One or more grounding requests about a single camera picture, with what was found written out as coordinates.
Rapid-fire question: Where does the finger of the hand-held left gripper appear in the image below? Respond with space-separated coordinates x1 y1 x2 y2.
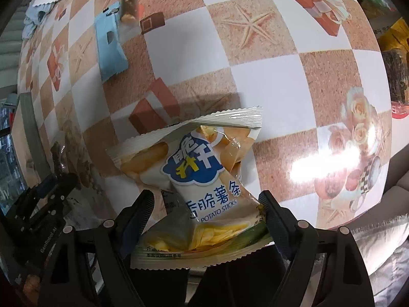
22 194 66 235
19 173 79 209

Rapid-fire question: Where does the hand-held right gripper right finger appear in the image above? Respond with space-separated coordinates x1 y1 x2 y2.
258 191 376 307

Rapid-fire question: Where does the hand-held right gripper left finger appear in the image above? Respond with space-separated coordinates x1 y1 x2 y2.
38 189 155 307

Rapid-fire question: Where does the clear packet of dark sticks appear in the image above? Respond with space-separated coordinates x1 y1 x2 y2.
49 142 80 180

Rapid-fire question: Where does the potato stick bag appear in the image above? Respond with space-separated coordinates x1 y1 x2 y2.
107 105 275 270

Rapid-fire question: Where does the white blanket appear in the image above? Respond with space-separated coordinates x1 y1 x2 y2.
351 214 409 307

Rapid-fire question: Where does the grey sofa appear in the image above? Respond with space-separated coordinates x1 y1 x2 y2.
350 149 409 231

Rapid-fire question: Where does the light blue snack packet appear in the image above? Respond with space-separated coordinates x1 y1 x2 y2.
94 2 129 82

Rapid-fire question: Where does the light blue cloth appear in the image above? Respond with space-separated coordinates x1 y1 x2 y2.
22 5 48 40

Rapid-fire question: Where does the red and white packet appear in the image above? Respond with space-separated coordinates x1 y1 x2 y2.
391 102 409 119

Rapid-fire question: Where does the dark seaweed packet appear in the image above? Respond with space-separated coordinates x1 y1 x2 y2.
382 49 409 103

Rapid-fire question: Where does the yellow snack packet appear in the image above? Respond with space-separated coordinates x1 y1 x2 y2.
377 19 409 52

